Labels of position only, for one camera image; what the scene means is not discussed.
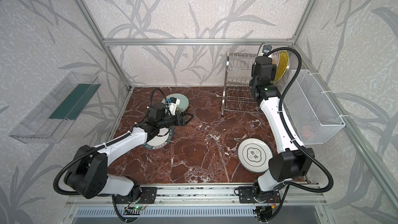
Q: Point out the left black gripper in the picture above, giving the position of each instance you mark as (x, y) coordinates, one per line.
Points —
(179, 119)

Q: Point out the mint green flower plate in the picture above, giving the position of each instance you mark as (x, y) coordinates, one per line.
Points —
(183, 102)

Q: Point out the yellow grid plate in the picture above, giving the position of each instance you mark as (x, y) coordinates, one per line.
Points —
(282, 66)

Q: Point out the orange sunburst plate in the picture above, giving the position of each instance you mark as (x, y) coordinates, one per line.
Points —
(275, 58)
(260, 53)

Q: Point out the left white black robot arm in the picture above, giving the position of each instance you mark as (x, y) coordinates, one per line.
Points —
(87, 174)

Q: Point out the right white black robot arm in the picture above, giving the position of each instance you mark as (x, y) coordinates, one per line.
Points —
(290, 163)

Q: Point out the steel two-tier dish rack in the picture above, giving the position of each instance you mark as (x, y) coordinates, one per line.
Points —
(236, 93)

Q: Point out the green rimmed Chinese text plate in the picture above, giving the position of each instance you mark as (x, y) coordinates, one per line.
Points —
(162, 139)

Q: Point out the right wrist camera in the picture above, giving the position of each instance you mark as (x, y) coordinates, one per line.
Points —
(267, 49)

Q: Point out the white wire mesh basket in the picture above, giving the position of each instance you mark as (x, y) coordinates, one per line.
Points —
(313, 115)

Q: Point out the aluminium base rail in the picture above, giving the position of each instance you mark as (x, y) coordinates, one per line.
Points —
(216, 194)

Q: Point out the aluminium cage frame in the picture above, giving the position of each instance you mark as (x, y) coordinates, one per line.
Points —
(380, 172)

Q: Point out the clear plastic wall tray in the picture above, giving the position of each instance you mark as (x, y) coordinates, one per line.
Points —
(52, 118)

